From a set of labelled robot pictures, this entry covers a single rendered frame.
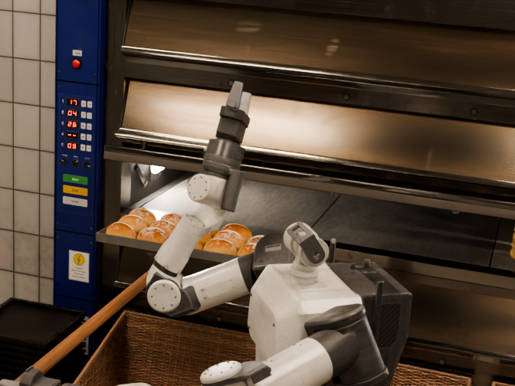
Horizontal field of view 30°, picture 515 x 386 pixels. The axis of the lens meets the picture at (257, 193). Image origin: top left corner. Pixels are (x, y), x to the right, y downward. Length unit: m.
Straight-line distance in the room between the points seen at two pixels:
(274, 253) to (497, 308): 0.97
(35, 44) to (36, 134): 0.30
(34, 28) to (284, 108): 0.86
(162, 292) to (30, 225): 1.20
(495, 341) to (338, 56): 0.97
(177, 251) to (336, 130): 0.83
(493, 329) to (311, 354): 1.26
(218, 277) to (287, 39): 0.91
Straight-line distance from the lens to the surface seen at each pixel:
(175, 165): 2.86
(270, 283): 2.04
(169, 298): 2.21
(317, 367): 1.75
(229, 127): 2.19
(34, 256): 3.36
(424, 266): 2.90
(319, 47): 2.82
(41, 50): 3.17
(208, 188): 2.15
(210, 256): 2.74
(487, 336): 2.94
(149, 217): 2.98
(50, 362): 2.09
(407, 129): 2.82
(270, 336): 1.98
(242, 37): 2.88
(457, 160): 2.79
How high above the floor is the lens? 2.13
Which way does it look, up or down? 16 degrees down
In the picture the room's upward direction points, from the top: 4 degrees clockwise
